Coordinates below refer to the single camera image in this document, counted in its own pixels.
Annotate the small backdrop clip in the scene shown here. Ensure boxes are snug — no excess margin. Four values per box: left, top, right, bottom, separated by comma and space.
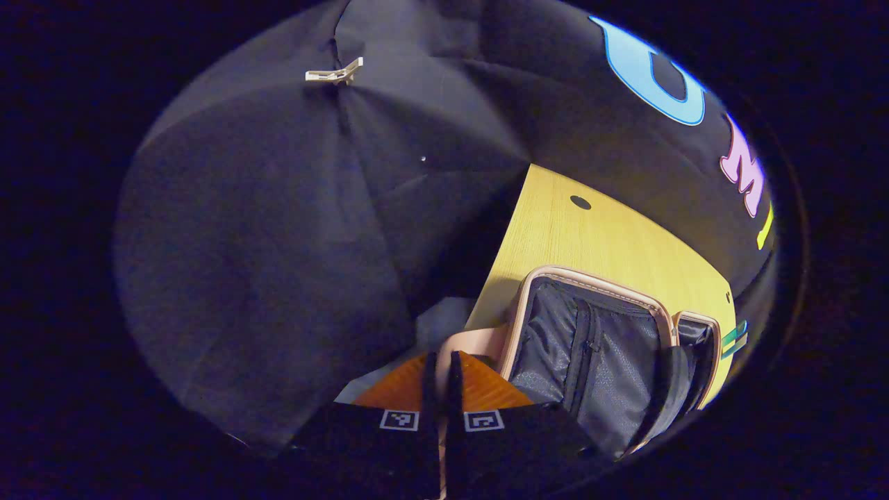
305, 57, 364, 86

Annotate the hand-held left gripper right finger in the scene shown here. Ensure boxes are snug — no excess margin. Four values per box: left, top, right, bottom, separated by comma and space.
443, 350, 613, 498

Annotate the black backdrop cloth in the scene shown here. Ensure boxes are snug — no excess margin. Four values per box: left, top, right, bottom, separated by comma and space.
115, 0, 779, 459

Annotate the pink suitcase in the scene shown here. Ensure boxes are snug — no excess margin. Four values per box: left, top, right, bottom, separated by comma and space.
436, 265, 724, 460

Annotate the green striped skin care tube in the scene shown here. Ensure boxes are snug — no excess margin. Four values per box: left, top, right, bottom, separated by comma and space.
720, 319, 749, 360

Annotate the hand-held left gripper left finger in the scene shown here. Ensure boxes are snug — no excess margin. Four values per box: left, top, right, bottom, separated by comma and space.
278, 351, 443, 499

